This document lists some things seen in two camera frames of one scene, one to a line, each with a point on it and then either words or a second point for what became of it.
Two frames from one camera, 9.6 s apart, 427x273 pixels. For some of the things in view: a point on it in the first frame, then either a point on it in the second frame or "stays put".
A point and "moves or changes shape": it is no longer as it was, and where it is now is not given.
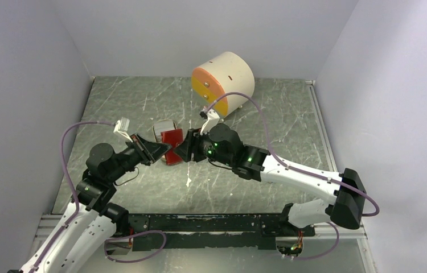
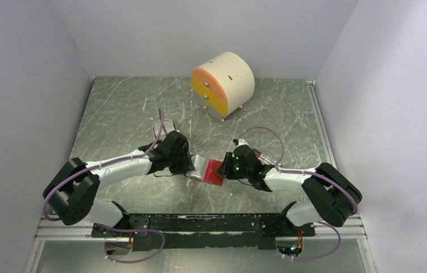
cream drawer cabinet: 226,73 stays put
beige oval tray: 160,126 stays put
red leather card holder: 172,137 moves or changes shape
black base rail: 210,232 stays put
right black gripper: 194,138 -> 225,170
